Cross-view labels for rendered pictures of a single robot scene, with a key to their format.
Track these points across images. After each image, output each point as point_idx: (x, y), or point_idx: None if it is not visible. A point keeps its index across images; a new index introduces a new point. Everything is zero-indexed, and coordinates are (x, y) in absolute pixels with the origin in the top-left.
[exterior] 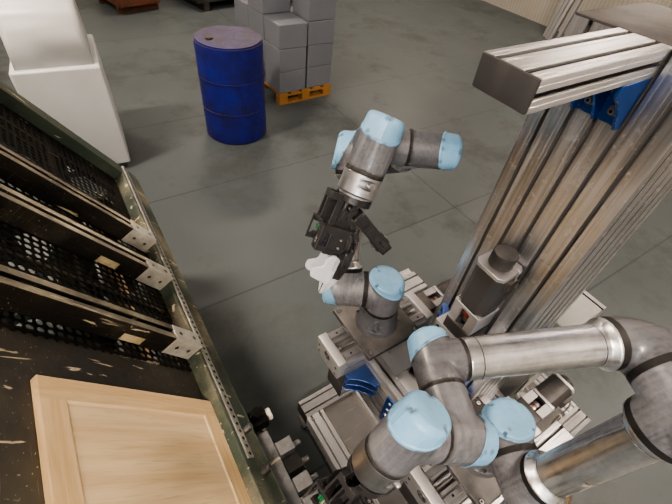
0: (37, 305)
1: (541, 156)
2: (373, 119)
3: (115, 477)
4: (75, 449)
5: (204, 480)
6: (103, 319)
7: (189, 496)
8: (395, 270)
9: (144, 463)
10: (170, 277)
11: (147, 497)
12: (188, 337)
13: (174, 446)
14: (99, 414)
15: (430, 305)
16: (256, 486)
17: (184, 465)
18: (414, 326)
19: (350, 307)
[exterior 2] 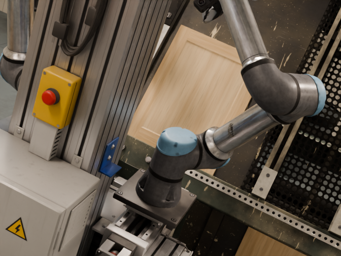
0: None
1: None
2: None
3: (207, 68)
4: (228, 58)
5: (176, 118)
6: None
7: (176, 100)
8: (179, 142)
9: (204, 87)
10: (331, 227)
11: (191, 77)
12: (263, 181)
13: (202, 114)
14: (238, 81)
15: (114, 236)
16: (148, 144)
17: (190, 111)
18: (121, 194)
19: (185, 199)
